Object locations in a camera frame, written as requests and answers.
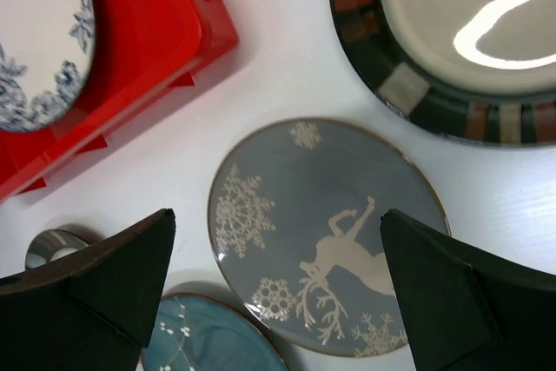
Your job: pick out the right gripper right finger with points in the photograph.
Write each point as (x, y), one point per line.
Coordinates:
(464, 308)

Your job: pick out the large teal plate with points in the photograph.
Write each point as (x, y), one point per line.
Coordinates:
(196, 332)

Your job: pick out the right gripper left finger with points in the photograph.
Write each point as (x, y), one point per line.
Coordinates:
(92, 310)

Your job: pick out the grey reindeer plate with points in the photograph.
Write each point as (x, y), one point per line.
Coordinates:
(294, 216)

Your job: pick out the blue floral plate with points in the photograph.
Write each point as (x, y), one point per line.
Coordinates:
(47, 51)

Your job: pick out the striped rim plate right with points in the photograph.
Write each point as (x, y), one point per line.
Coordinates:
(476, 71)

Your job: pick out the striped rim plate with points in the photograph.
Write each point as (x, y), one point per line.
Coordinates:
(50, 245)
(476, 71)

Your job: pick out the striped rim plate left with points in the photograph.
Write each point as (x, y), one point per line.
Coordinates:
(50, 245)

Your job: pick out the red plastic bin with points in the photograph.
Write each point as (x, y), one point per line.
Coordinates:
(144, 49)

